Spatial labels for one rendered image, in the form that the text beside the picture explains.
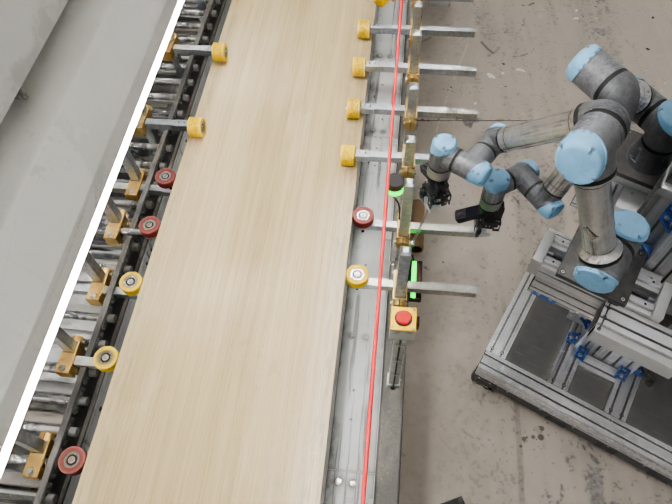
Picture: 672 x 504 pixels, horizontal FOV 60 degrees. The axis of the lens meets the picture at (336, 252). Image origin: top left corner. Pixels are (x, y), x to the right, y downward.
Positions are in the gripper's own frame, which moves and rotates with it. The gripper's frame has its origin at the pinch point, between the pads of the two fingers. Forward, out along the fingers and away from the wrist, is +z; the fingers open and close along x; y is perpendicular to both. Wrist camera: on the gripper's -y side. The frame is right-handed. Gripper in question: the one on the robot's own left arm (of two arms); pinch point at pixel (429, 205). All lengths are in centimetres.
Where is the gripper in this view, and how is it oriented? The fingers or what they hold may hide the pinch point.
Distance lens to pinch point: 204.7
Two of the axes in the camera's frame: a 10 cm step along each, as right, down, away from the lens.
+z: 0.3, 5.2, 8.5
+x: 9.7, -2.2, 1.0
